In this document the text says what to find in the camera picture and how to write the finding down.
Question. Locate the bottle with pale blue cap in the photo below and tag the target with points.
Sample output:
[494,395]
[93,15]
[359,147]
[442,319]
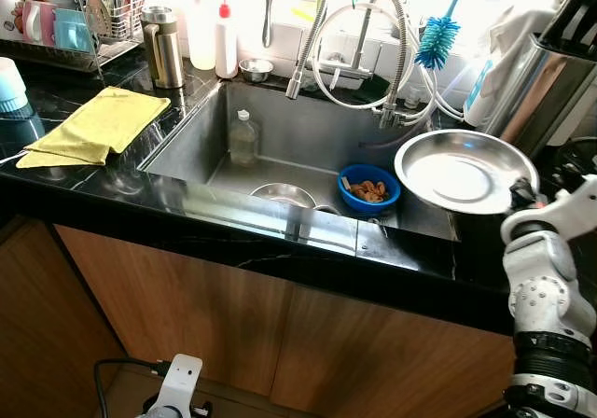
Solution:
[11,87]

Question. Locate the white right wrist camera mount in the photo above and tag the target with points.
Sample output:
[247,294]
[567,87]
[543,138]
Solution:
[560,211]

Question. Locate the orange food scraps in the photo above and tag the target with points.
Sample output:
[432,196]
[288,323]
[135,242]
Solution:
[368,191]

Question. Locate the blue plastic bowl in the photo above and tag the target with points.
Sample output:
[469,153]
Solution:
[350,200]

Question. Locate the white jug blue label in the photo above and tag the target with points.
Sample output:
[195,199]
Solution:
[480,91]

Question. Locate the wide rimmed steel plate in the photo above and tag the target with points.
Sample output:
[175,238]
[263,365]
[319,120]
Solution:
[462,171]

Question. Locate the white printed cup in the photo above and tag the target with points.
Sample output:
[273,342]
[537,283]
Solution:
[7,17]

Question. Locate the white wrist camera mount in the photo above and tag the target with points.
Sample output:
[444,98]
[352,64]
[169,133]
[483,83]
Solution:
[177,385]
[560,211]

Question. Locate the teal mug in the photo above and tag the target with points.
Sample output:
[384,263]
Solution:
[73,31]

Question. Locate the white towel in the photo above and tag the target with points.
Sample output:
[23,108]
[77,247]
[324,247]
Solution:
[518,31]

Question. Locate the translucent pale plastic bottle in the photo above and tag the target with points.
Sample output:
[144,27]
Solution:
[201,31]

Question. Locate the clear plastic bottle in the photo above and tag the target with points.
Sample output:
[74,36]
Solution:
[244,138]

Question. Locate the blue bottle brush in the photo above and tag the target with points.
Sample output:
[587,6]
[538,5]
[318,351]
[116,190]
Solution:
[437,43]

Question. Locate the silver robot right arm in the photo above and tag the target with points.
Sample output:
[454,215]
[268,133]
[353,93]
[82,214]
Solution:
[546,297]

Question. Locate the brown wooden cabinet door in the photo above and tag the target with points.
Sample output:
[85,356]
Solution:
[401,353]
[177,306]

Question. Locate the stainless steel kitchen sink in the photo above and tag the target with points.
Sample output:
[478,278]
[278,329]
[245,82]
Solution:
[308,129]

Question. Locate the round steel bowl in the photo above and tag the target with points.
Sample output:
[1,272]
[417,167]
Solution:
[283,196]

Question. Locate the small steel cup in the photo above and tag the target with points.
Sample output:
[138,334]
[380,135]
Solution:
[256,69]

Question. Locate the gold steel thermos jug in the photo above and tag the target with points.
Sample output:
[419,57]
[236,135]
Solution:
[163,49]

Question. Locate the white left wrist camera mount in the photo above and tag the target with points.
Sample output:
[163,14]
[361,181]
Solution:
[177,385]

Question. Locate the chrome spring neck faucet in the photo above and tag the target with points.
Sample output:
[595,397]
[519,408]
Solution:
[401,54]

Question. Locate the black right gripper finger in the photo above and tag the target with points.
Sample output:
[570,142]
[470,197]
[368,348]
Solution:
[522,193]

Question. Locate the pink mug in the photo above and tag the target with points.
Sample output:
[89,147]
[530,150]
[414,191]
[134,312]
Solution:
[35,21]

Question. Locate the yellow dish cloth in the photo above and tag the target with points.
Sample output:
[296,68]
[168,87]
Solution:
[98,124]

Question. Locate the stainless steel knife block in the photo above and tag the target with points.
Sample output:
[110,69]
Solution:
[536,91]

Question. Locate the brown wooden cabinet side panel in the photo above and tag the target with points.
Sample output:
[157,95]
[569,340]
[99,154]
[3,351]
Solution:
[42,334]

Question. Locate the white bottle red cap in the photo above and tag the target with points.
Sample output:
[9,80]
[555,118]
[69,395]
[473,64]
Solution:
[226,40]

